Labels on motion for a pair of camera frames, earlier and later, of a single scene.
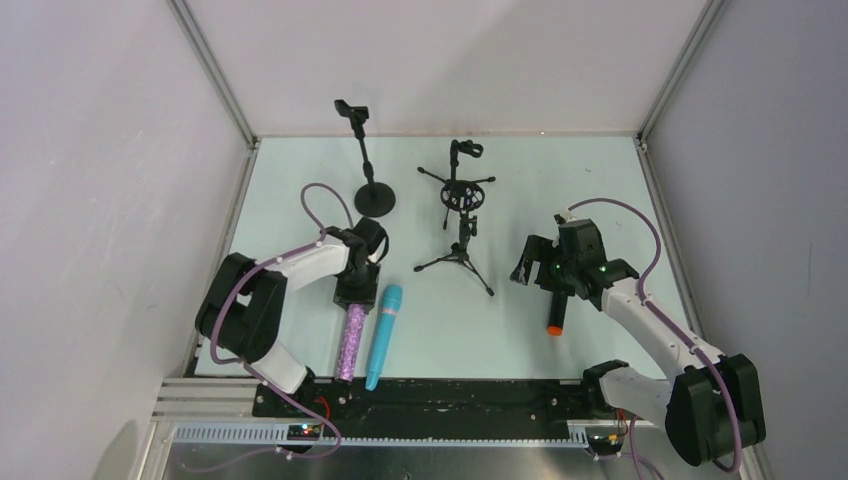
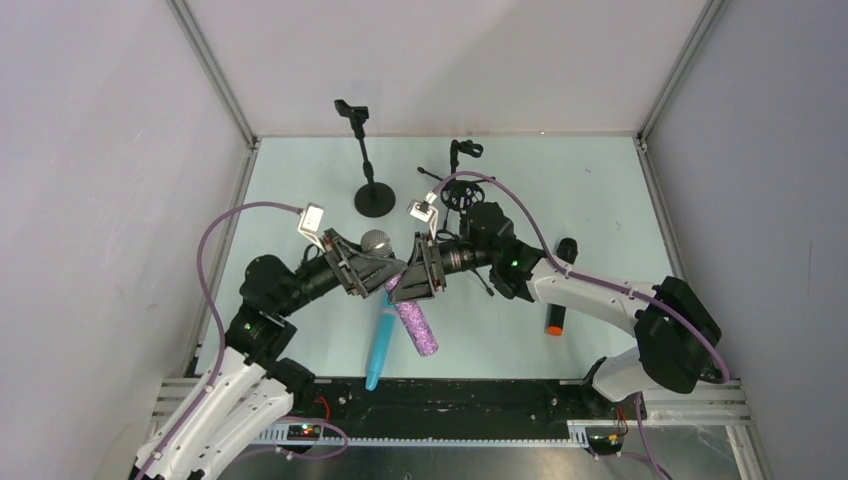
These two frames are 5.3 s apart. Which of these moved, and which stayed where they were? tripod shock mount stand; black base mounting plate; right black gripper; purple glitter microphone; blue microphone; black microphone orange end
Moved: right black gripper; purple glitter microphone
Stayed: black microphone orange end; black base mounting plate; blue microphone; tripod shock mount stand
